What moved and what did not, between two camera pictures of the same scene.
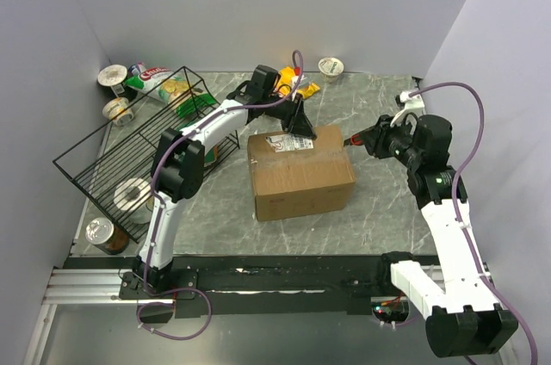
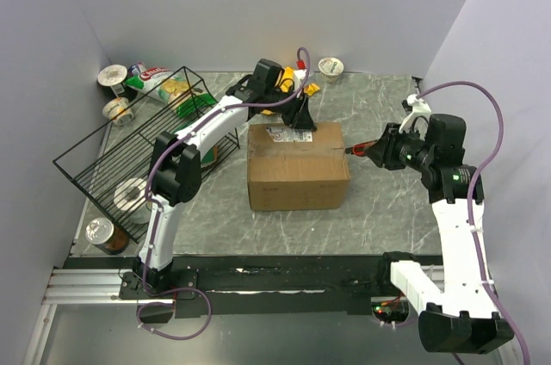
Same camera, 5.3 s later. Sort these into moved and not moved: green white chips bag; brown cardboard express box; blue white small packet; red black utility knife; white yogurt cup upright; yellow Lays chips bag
Moved: red black utility knife; brown cardboard express box
Not moved: green white chips bag; blue white small packet; white yogurt cup upright; yellow Lays chips bag
